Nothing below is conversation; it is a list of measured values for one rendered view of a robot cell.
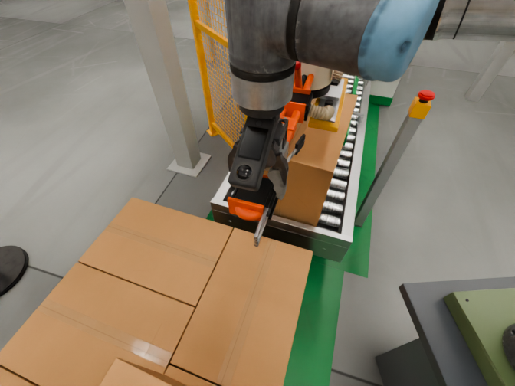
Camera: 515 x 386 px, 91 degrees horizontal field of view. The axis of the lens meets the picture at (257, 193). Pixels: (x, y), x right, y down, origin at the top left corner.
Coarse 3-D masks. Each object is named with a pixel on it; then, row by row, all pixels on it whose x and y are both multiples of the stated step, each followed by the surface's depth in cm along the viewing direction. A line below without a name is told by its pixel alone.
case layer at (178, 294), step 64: (128, 256) 116; (192, 256) 116; (256, 256) 116; (64, 320) 99; (128, 320) 99; (192, 320) 99; (256, 320) 99; (0, 384) 86; (64, 384) 86; (192, 384) 86; (256, 384) 86
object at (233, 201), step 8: (264, 176) 53; (264, 184) 52; (272, 184) 52; (240, 192) 50; (248, 192) 50; (256, 192) 50; (264, 192) 50; (232, 200) 49; (240, 200) 49; (248, 200) 49; (256, 200) 49; (264, 200) 49; (232, 208) 51; (248, 208) 50; (256, 208) 49
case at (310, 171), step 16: (352, 96) 129; (352, 112) 120; (304, 128) 112; (304, 144) 105; (320, 144) 105; (336, 144) 105; (304, 160) 98; (320, 160) 98; (336, 160) 98; (288, 176) 105; (304, 176) 102; (320, 176) 98; (288, 192) 112; (304, 192) 108; (320, 192) 105; (288, 208) 121; (304, 208) 116; (320, 208) 112
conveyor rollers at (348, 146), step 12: (348, 84) 219; (360, 84) 222; (360, 96) 206; (348, 144) 167; (348, 156) 161; (336, 168) 152; (336, 180) 146; (336, 192) 140; (324, 204) 135; (336, 204) 135; (324, 216) 130
